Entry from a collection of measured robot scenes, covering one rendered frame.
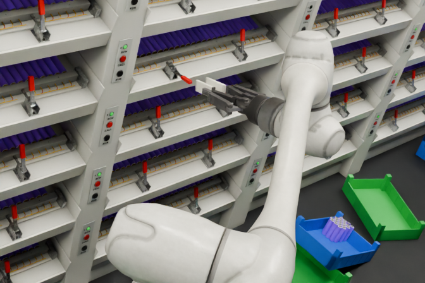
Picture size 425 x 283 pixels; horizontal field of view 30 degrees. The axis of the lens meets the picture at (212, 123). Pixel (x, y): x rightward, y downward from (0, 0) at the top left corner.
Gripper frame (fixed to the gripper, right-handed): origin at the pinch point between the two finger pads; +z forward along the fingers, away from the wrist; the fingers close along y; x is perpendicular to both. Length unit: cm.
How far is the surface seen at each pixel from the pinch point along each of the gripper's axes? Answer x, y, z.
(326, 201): -77, 94, 25
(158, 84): -2.1, -6.3, 13.1
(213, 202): -59, 35, 30
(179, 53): 3.3, 5.0, 17.9
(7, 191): -23, -49, 18
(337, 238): -77, 76, 5
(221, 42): 3.6, 21.5, 18.2
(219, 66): -1.6, 16.9, 13.9
